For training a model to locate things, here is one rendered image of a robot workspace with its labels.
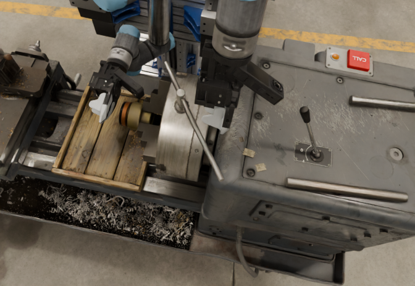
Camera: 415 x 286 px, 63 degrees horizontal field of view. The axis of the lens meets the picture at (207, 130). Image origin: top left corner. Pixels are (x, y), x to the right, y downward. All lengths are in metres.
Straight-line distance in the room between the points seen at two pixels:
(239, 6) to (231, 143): 0.41
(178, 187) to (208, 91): 0.62
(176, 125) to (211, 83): 0.29
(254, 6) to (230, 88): 0.16
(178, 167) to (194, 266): 1.15
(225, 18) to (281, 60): 0.47
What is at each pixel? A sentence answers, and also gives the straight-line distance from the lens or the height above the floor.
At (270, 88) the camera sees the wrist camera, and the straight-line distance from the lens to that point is 0.64.
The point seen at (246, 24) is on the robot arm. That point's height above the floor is 1.62.
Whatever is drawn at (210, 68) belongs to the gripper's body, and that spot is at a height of 1.52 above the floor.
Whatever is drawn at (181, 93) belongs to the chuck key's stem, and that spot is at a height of 1.32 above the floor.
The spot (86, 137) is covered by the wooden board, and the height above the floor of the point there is 0.89.
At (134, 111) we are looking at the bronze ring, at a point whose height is 1.12.
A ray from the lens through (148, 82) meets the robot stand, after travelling 2.17.
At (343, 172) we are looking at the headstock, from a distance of 0.89.
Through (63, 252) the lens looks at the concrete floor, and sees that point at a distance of 2.13.
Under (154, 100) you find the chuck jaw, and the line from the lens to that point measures 1.01.
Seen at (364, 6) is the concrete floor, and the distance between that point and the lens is 3.26.
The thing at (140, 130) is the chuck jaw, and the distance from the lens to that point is 1.01.
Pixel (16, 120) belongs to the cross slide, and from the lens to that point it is 1.29.
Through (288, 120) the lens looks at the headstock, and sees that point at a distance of 0.90.
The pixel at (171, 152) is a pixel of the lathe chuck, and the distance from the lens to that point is 0.91.
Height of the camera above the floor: 2.02
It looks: 65 degrees down
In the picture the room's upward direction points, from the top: 9 degrees clockwise
